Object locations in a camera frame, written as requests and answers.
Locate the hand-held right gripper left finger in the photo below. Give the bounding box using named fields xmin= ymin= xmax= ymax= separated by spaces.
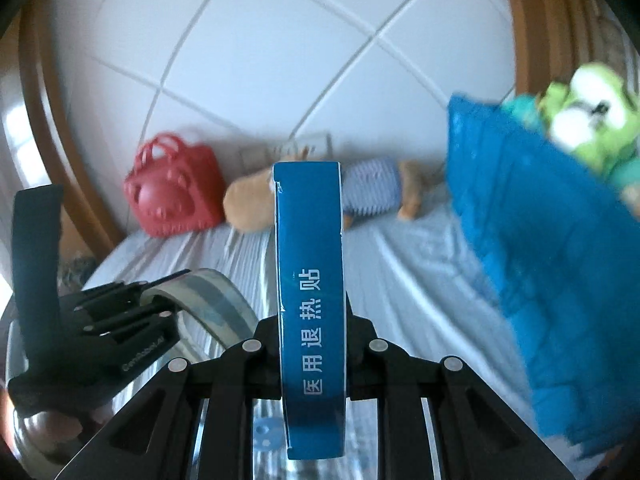
xmin=60 ymin=312 xmax=282 ymax=480

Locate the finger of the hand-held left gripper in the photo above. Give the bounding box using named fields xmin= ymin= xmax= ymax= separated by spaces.
xmin=82 ymin=307 xmax=177 ymax=337
xmin=72 ymin=270 xmax=192 ymax=317

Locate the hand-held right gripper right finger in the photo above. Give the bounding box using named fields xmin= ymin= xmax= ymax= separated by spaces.
xmin=344 ymin=310 xmax=576 ymax=480

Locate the blue medicine box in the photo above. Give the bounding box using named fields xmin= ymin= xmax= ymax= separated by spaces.
xmin=271 ymin=160 xmax=348 ymax=461

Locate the blue plastic crate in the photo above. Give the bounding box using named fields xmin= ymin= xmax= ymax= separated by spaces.
xmin=445 ymin=91 xmax=640 ymax=448

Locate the teal snack packet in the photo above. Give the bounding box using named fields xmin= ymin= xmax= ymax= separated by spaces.
xmin=501 ymin=94 xmax=546 ymax=128

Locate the green frog plush toy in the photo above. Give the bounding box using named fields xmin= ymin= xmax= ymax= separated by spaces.
xmin=535 ymin=62 xmax=640 ymax=186

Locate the person's left hand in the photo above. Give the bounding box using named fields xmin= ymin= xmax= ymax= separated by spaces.
xmin=20 ymin=404 xmax=113 ymax=461

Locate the grey printed bed sheet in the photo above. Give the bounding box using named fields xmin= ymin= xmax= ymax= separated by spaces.
xmin=82 ymin=205 xmax=601 ymax=480

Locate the red plastic handbag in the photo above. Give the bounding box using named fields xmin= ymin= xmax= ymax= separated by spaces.
xmin=124 ymin=131 xmax=226 ymax=238

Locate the brown plush toy striped shirt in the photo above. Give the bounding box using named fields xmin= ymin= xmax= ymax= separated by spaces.
xmin=222 ymin=156 xmax=436 ymax=233

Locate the white padded headboard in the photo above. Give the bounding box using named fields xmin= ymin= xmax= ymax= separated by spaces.
xmin=45 ymin=0 xmax=521 ymax=241

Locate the wooden bed frame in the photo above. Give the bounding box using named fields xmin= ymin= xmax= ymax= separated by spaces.
xmin=0 ymin=0 xmax=640 ymax=286

